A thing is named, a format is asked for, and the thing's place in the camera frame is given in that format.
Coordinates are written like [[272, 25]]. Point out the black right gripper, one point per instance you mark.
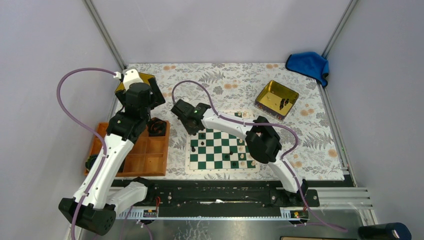
[[191, 131]]

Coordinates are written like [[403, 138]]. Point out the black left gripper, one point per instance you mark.
[[156, 98]]

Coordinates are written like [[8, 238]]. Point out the gold tin with chess pieces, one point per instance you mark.
[[276, 100]]

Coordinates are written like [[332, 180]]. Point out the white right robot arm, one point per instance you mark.
[[263, 141]]

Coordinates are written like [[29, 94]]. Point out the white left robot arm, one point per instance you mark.
[[91, 207]]

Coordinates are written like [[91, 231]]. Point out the green white chess board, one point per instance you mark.
[[211, 151]]

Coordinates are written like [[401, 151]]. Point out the empty gold tin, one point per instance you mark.
[[130, 77]]

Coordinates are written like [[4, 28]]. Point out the orange compartment tray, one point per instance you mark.
[[147, 158]]

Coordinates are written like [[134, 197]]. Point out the floral table mat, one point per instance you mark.
[[234, 87]]

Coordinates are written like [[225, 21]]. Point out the blue cloth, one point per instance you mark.
[[309, 64]]

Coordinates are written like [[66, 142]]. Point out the black cylinder bottom right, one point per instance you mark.
[[386, 231]]

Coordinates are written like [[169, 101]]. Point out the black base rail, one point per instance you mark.
[[268, 193]]

